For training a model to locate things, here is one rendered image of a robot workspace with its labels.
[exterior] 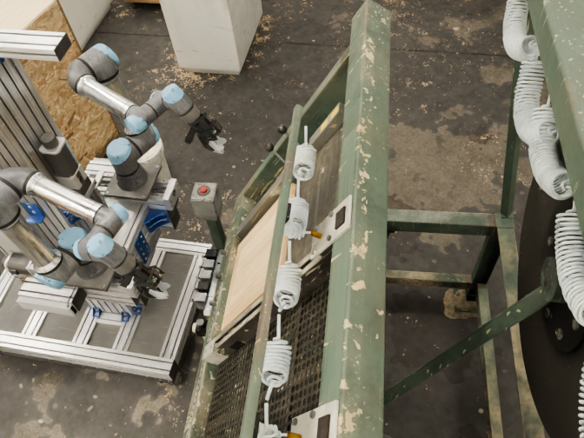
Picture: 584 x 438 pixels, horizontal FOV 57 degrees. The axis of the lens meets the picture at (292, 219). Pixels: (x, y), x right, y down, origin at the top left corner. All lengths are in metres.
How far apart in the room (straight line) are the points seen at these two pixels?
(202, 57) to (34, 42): 2.99
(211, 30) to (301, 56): 0.86
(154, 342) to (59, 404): 0.66
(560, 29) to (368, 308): 0.80
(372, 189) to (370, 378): 0.49
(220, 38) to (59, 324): 2.53
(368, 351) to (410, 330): 2.17
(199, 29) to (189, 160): 1.10
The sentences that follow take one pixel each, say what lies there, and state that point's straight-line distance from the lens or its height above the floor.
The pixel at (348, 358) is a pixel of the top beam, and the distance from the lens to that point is 1.13.
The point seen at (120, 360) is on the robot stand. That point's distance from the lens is 3.21.
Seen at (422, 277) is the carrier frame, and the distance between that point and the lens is 3.30.
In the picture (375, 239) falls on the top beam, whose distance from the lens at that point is 1.31.
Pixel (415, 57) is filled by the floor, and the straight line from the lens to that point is 4.96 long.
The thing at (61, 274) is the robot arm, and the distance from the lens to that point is 2.32.
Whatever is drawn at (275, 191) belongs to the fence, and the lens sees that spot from 2.27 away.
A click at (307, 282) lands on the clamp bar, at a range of 1.58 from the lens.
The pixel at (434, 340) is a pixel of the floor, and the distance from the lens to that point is 3.32.
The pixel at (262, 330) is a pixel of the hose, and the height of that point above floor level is 1.97.
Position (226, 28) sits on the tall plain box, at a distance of 4.57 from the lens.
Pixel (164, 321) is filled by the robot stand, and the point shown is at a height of 0.21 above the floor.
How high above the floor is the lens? 3.01
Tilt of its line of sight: 54 degrees down
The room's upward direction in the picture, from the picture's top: 7 degrees counter-clockwise
